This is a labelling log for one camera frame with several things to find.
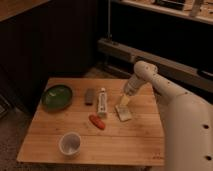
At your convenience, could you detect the white ceramic cup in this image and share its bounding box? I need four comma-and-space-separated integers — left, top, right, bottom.
58, 132, 81, 157

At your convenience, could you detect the wooden shelf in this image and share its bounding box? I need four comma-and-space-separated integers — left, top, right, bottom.
112, 0, 213, 25

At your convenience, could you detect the white sponge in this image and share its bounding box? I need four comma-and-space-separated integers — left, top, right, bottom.
115, 105, 132, 122

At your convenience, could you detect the wooden table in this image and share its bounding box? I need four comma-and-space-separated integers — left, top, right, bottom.
17, 78, 164, 166

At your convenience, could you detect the white tube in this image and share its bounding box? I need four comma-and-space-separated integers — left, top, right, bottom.
97, 88, 107, 118

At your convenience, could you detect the dark rectangular block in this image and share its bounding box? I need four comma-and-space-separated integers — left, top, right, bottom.
85, 88, 95, 105

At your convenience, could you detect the red carrot toy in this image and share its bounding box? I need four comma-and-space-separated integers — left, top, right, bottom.
89, 115, 105, 130

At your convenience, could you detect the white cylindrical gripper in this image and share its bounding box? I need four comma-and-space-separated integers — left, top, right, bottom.
118, 74, 146, 107

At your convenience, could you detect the metal pole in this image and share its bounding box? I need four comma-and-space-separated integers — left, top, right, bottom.
107, 0, 111, 41

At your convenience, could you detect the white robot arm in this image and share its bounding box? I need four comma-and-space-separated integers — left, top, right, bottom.
118, 61, 213, 171

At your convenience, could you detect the green bowl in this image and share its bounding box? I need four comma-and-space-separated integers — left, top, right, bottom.
41, 84, 73, 112

